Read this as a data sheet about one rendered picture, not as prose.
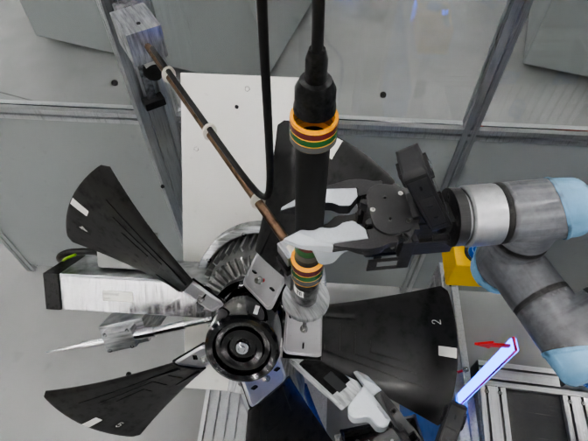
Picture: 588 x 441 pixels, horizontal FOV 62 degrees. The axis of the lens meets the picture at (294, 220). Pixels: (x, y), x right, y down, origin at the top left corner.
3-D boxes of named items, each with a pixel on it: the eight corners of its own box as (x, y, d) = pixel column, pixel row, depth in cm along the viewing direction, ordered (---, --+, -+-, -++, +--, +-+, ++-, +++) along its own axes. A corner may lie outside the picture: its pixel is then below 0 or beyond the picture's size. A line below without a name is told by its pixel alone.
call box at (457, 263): (436, 230, 120) (447, 204, 111) (477, 232, 120) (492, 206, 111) (443, 288, 111) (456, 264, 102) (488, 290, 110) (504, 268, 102)
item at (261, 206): (145, 51, 94) (143, 44, 93) (152, 48, 94) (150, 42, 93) (288, 255, 67) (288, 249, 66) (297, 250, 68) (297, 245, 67)
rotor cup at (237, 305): (212, 348, 90) (194, 389, 78) (212, 275, 86) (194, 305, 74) (290, 353, 90) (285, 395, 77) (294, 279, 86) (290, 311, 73)
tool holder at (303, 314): (266, 283, 74) (263, 249, 66) (305, 262, 76) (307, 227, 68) (297, 332, 70) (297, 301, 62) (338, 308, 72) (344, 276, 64)
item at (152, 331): (221, 320, 92) (51, 354, 95) (219, 310, 91) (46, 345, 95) (220, 325, 90) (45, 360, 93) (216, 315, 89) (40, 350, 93)
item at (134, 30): (118, 44, 101) (105, 5, 94) (150, 33, 103) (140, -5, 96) (136, 70, 96) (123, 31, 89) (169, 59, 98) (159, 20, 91)
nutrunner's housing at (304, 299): (288, 304, 75) (282, 43, 38) (309, 291, 76) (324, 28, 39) (301, 324, 73) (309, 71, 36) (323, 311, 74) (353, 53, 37)
